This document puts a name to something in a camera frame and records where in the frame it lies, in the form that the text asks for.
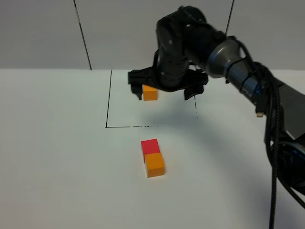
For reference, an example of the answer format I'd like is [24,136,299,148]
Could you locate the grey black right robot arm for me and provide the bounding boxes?
[128,6,305,193]

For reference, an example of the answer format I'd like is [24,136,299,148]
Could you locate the template orange cube block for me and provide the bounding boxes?
[142,85,158,101]

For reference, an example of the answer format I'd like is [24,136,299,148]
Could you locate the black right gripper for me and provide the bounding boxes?
[128,6,210,101]

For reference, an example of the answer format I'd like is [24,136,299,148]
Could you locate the red cube block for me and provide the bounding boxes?
[141,139,160,161]

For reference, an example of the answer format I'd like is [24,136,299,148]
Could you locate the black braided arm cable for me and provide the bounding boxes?
[225,35,305,229]

